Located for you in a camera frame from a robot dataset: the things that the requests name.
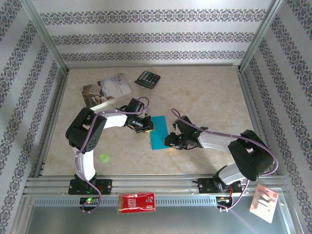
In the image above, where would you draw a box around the blue paper sheet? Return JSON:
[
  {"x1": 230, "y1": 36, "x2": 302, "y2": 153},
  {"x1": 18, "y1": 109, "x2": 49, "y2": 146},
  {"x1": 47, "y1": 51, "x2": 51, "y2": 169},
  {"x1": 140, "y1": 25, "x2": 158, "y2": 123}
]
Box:
[{"x1": 149, "y1": 115, "x2": 172, "y2": 150}]

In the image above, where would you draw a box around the grey metal sheet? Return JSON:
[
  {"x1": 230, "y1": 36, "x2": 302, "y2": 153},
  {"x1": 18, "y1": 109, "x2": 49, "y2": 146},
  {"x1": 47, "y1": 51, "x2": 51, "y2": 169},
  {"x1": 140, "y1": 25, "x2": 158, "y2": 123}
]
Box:
[{"x1": 23, "y1": 204, "x2": 293, "y2": 234}]

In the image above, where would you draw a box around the black calculator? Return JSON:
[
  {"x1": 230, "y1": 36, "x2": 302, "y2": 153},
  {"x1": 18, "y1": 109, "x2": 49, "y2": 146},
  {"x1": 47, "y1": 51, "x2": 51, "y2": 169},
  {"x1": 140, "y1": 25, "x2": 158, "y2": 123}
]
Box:
[{"x1": 134, "y1": 70, "x2": 161, "y2": 90}]

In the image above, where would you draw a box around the paperback book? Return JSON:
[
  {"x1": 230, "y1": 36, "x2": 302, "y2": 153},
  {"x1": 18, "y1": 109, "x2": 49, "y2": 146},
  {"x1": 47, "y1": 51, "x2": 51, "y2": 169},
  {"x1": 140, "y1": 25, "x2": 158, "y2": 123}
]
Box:
[{"x1": 81, "y1": 72, "x2": 133, "y2": 110}]

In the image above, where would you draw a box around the red packet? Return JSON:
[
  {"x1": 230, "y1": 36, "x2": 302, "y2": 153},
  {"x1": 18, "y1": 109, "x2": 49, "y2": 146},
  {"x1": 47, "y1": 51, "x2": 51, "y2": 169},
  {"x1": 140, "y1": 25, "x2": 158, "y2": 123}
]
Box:
[{"x1": 117, "y1": 192, "x2": 156, "y2": 215}]

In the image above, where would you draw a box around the pink blister pack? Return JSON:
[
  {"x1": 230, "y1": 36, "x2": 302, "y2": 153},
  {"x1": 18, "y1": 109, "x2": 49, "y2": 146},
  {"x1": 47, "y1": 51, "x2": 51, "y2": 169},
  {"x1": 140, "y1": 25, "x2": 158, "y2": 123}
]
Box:
[{"x1": 249, "y1": 183, "x2": 279, "y2": 224}]

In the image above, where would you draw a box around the long aluminium mounting rail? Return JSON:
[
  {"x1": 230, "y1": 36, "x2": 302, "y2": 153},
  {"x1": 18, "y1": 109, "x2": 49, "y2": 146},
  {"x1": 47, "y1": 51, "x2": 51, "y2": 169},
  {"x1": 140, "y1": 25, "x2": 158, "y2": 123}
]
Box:
[{"x1": 23, "y1": 173, "x2": 290, "y2": 197}]

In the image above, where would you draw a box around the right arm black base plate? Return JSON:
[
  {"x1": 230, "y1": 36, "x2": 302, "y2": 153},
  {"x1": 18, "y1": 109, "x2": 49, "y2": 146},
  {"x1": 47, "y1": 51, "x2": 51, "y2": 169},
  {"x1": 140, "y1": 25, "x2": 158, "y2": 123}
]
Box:
[{"x1": 197, "y1": 177, "x2": 243, "y2": 195}]

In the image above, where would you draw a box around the thin aluminium edge rail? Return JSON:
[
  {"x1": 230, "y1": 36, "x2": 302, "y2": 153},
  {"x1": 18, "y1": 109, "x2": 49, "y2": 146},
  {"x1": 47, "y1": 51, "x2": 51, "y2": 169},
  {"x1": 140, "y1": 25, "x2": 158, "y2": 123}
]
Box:
[{"x1": 65, "y1": 63, "x2": 241, "y2": 70}]

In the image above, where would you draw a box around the slotted metal cable duct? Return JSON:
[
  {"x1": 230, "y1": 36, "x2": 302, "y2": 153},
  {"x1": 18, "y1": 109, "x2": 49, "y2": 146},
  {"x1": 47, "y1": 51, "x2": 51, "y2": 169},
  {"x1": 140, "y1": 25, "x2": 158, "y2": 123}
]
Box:
[{"x1": 31, "y1": 196, "x2": 219, "y2": 207}]

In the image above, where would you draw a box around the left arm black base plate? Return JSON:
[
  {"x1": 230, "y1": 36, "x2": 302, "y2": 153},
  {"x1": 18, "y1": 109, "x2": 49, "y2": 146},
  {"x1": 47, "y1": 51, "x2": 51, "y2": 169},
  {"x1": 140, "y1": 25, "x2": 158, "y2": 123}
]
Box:
[{"x1": 68, "y1": 178, "x2": 114, "y2": 195}]

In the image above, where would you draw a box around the aluminium side rail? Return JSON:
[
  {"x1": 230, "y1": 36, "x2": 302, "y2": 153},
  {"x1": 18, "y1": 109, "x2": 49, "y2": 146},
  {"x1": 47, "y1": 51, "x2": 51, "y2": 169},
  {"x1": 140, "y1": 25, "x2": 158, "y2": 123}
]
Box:
[
  {"x1": 33, "y1": 70, "x2": 70, "y2": 178},
  {"x1": 237, "y1": 70, "x2": 279, "y2": 176}
]

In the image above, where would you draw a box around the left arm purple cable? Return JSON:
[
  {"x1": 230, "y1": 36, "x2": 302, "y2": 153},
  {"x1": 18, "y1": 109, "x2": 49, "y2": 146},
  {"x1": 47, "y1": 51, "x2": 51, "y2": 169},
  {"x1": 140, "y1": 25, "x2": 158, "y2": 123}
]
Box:
[{"x1": 75, "y1": 97, "x2": 151, "y2": 214}]

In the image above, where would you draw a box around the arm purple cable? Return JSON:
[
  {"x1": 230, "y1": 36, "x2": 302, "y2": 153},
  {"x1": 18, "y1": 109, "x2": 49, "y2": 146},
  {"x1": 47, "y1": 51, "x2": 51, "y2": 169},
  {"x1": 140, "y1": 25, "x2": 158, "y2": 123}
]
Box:
[
  {"x1": 75, "y1": 97, "x2": 151, "y2": 214},
  {"x1": 171, "y1": 108, "x2": 280, "y2": 212}
]

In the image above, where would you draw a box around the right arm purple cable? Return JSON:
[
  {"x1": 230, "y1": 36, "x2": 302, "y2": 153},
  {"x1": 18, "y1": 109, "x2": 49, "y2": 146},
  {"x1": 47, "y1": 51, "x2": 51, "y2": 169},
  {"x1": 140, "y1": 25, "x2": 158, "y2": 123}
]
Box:
[{"x1": 171, "y1": 108, "x2": 280, "y2": 212}]

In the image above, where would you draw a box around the aluminium frame post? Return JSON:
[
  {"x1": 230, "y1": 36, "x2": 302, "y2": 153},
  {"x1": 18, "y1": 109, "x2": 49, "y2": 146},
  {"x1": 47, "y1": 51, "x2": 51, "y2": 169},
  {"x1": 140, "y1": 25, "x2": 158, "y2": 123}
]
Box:
[
  {"x1": 237, "y1": 0, "x2": 292, "y2": 74},
  {"x1": 20, "y1": 0, "x2": 71, "y2": 75}
]

